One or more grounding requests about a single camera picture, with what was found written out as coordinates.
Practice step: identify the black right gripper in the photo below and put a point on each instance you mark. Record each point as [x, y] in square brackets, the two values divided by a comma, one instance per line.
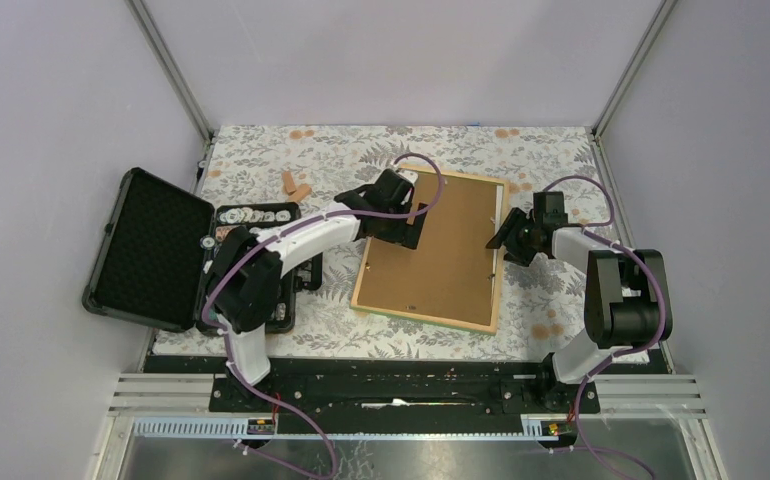
[515, 220]

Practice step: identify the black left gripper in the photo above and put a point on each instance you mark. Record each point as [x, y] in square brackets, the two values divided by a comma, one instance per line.
[407, 234]

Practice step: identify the wooden picture frame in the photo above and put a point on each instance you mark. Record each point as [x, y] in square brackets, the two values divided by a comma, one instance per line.
[425, 318]

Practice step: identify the brown cardboard backing board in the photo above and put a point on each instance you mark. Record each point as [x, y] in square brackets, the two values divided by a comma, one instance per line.
[451, 258]

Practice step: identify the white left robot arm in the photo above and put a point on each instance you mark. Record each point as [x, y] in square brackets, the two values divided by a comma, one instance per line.
[243, 279]

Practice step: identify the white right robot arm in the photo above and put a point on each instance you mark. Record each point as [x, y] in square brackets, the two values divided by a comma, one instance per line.
[626, 309]

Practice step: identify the tan wooden block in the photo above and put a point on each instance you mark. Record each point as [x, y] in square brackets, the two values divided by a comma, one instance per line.
[289, 185]
[300, 193]

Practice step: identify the black poker chip case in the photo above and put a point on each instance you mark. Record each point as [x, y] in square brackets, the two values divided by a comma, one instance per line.
[156, 249]

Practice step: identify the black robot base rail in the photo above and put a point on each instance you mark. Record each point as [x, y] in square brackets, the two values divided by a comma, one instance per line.
[295, 384]

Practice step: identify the aluminium cable tray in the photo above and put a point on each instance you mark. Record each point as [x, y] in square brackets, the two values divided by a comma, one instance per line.
[206, 406]

